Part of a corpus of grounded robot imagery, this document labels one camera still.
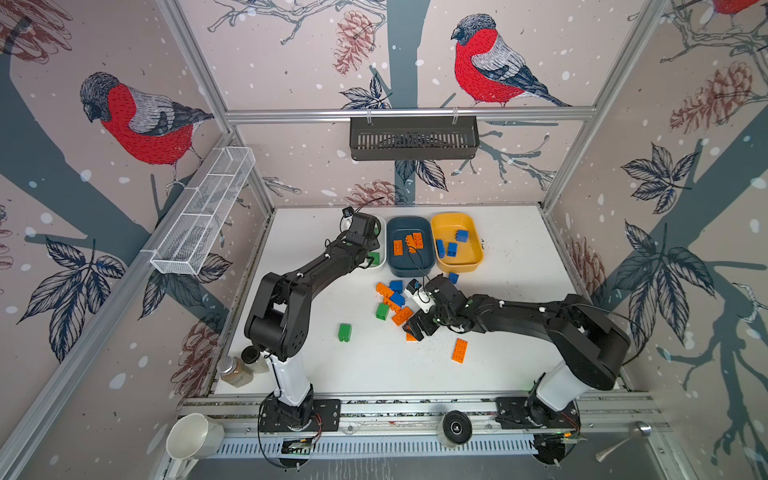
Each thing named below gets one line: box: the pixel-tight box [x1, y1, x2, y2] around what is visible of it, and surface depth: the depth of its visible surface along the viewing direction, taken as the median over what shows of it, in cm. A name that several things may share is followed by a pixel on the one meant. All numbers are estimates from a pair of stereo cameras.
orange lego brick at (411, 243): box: [406, 234, 417, 254], surface depth 109 cm
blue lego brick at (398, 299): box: [389, 291, 406, 308], surface depth 94 cm
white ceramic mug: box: [166, 413, 225, 460], surface depth 66 cm
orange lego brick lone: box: [451, 338, 469, 364], surface depth 85 cm
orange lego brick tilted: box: [391, 307, 415, 326], surface depth 92 cm
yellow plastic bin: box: [432, 212, 484, 274], surface depth 109 cm
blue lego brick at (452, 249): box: [447, 242, 458, 257], surface depth 106 cm
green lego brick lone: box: [338, 323, 353, 343], surface depth 87 cm
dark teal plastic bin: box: [386, 216, 436, 278], surface depth 109 cm
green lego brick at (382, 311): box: [376, 303, 390, 321], surface depth 92 cm
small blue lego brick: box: [455, 229, 470, 243], surface depth 113 cm
